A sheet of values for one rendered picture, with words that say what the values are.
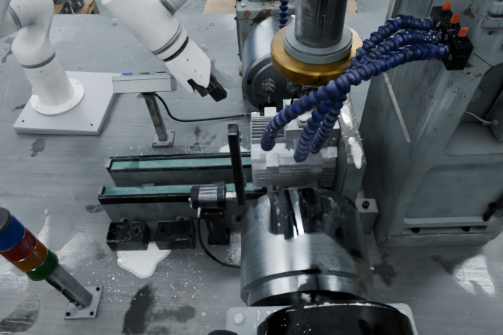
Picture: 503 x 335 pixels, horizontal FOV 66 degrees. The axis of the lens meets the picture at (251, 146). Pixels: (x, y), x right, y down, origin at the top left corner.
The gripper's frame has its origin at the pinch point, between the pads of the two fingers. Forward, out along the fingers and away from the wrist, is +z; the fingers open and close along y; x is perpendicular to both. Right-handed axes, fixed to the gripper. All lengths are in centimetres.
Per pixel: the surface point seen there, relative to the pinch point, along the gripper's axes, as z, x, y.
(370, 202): 40.0, 19.9, 16.7
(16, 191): -2, -77, 1
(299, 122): 13.0, 14.6, 7.1
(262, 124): 10.6, 5.9, 5.2
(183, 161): 15.3, -23.3, 1.2
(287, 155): 16.7, 8.8, 12.1
